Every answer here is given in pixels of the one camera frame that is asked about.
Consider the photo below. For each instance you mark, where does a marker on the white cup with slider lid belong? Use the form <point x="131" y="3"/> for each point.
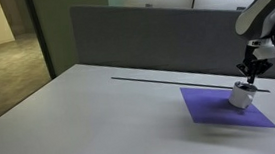
<point x="241" y="96"/>

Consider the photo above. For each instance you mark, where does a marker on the green pillar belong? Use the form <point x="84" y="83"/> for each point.
<point x="63" y="26"/>

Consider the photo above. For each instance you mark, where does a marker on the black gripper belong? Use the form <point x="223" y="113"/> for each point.
<point x="251" y="55"/>

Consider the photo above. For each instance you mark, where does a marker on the grey desk partition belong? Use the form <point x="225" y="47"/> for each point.
<point x="157" y="38"/>

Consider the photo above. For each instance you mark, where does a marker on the white background desk partition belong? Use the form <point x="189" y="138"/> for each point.
<point x="171" y="2"/>

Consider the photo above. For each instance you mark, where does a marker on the purple square mat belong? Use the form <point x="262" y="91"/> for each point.
<point x="210" y="109"/>

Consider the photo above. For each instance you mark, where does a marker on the dark door frame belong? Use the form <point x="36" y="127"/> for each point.
<point x="40" y="35"/>

